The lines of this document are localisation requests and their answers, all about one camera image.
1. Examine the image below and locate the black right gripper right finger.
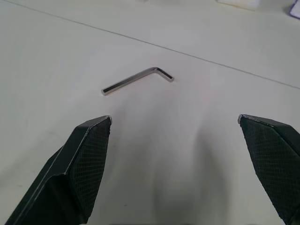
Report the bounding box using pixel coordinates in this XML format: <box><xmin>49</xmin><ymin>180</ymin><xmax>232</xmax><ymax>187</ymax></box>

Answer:
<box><xmin>237</xmin><ymin>114</ymin><xmax>300</xmax><ymax>225</ymax></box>

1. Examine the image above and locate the purple-edged white object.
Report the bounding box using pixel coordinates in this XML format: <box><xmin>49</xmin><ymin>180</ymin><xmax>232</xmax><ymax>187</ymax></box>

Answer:
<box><xmin>284</xmin><ymin>0</ymin><xmax>300</xmax><ymax>17</ymax></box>

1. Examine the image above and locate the white foam block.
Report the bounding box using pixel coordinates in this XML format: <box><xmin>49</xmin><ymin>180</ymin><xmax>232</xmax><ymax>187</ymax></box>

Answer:
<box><xmin>217</xmin><ymin>0</ymin><xmax>262</xmax><ymax>10</ymax></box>

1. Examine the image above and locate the silver hex key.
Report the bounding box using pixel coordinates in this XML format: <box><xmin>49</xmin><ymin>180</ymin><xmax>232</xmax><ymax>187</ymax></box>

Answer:
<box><xmin>101</xmin><ymin>67</ymin><xmax>175</xmax><ymax>96</ymax></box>

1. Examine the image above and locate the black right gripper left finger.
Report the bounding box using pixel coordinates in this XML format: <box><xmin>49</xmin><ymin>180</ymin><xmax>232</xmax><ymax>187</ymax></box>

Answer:
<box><xmin>4</xmin><ymin>115</ymin><xmax>113</xmax><ymax>225</ymax></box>

